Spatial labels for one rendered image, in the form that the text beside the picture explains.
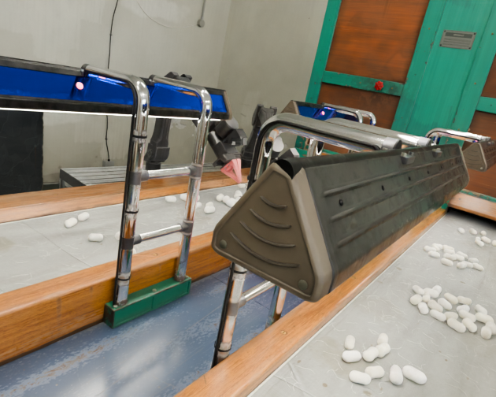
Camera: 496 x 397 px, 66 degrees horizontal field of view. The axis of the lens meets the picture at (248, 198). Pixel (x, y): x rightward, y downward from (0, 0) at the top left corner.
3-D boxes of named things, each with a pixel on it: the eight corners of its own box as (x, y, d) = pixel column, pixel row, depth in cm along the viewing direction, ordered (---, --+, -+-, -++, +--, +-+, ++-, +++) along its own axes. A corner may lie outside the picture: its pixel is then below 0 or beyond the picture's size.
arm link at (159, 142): (167, 162, 162) (182, 84, 151) (153, 163, 157) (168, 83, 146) (158, 157, 166) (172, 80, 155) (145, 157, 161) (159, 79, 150)
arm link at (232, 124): (244, 129, 134) (230, 102, 138) (227, 128, 128) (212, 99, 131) (225, 148, 141) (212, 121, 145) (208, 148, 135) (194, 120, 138)
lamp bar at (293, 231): (205, 251, 25) (225, 141, 23) (422, 174, 75) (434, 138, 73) (314, 309, 21) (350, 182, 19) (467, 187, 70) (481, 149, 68)
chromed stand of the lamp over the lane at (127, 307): (57, 283, 80) (68, 60, 67) (135, 259, 96) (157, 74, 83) (112, 329, 70) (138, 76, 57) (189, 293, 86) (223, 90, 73)
